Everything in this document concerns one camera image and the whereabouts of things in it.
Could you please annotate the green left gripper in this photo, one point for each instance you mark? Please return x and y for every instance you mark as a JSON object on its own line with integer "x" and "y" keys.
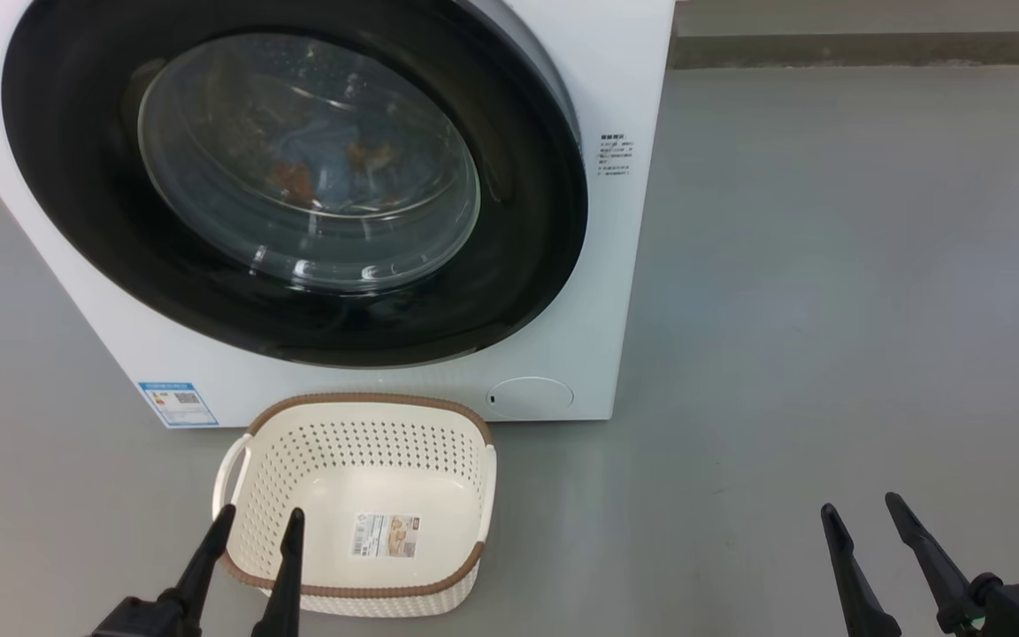
{"x": 147, "y": 619}

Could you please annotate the black round glass washer door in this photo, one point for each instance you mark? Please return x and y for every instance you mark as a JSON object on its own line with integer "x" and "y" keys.
{"x": 58, "y": 177}

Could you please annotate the white front-load washing machine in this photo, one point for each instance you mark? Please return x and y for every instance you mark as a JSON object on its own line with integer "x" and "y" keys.
{"x": 616, "y": 310}

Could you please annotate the washing machine drum opening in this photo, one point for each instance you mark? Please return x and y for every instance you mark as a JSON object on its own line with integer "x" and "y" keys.
{"x": 209, "y": 106}

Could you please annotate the basket product label sticker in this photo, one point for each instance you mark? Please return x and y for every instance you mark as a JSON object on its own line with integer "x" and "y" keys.
{"x": 386, "y": 536}

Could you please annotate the cream perforated laundry basket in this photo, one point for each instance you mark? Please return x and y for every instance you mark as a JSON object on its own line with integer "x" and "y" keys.
{"x": 368, "y": 442}

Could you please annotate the blue energy label sticker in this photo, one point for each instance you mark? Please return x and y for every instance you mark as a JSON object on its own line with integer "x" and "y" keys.
{"x": 178, "y": 404}

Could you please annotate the round white filter cover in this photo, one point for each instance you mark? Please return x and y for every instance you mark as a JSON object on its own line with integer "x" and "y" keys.
{"x": 532, "y": 398}

